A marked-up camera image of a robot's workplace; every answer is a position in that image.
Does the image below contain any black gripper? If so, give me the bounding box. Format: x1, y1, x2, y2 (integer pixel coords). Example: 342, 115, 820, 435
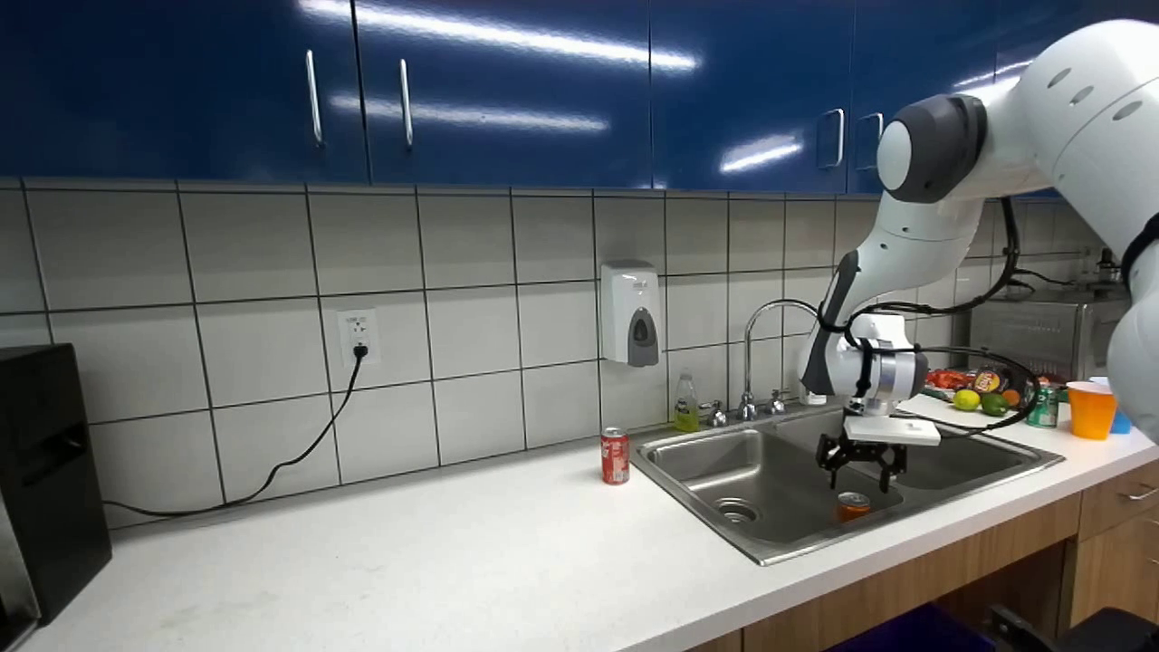
820, 435, 910, 493

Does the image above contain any stainless steel double sink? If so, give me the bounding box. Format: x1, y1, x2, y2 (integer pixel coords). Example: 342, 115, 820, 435
633, 404, 1065, 569

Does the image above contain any round metal sink drain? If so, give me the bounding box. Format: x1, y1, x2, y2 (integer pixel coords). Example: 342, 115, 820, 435
713, 495, 761, 529

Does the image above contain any green drink can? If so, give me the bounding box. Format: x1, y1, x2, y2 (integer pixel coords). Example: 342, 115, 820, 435
1027, 380, 1065, 430

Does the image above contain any red soda can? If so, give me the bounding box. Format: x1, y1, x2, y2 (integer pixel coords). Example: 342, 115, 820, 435
597, 423, 633, 489

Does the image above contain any chrome gooseneck faucet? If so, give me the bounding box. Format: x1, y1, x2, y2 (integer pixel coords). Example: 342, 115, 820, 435
706, 294, 826, 429

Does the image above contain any green dish soap bottle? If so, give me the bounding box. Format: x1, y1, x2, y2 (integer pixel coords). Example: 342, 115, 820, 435
666, 375, 706, 435

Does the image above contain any orange plastic cup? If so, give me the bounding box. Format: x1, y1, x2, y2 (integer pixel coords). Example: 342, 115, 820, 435
1065, 377, 1121, 441

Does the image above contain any blue cabinet door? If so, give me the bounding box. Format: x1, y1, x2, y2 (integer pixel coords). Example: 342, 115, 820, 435
357, 0, 661, 192
648, 0, 858, 195
0, 0, 364, 190

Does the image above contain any black box appliance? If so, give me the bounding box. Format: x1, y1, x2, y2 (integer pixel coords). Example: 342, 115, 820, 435
0, 342, 116, 626

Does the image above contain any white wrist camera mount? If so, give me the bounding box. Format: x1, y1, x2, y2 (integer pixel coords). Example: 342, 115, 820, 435
844, 413, 942, 448

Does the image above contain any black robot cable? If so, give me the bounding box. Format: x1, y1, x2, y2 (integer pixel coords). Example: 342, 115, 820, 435
815, 195, 1042, 429

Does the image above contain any white wall soap dispenser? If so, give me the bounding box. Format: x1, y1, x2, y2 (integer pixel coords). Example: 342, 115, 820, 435
597, 265, 666, 370

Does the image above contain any silver cabinet handle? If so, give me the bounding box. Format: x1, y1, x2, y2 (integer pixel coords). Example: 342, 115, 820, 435
826, 104, 852, 169
858, 109, 887, 166
302, 47, 328, 149
394, 56, 419, 151

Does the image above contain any white wall outlet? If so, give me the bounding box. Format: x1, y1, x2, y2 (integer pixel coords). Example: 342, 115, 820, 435
339, 308, 381, 363

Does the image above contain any black power cord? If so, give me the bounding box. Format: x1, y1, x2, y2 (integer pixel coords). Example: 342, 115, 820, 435
103, 342, 370, 522

